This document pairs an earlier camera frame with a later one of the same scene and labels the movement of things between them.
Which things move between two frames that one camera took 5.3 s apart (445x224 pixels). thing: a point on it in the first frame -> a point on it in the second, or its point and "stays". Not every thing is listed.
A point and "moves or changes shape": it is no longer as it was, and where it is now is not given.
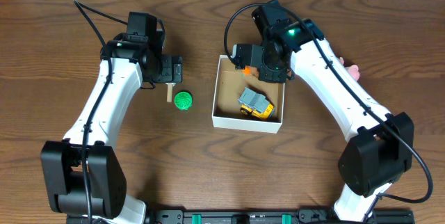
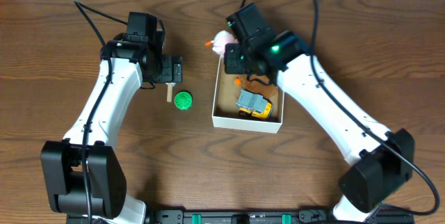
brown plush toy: [247, 70] moves or changes shape
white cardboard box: [229, 84] stays
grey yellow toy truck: [253, 103] stays
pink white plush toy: [352, 69] -> [221, 38]
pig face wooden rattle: [170, 90] stays
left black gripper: [170, 69] stays
